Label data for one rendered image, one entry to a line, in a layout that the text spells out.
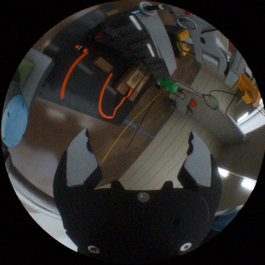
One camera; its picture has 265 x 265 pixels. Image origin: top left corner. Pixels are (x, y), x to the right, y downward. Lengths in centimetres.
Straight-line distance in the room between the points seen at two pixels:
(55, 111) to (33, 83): 106
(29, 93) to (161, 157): 557
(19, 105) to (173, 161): 555
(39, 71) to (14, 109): 33
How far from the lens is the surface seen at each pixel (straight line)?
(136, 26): 96
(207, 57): 114
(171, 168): 553
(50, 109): 156
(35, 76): 59
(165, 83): 258
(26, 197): 38
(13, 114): 30
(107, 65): 148
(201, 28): 84
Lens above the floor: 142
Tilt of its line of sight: 27 degrees down
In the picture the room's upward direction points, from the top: 131 degrees clockwise
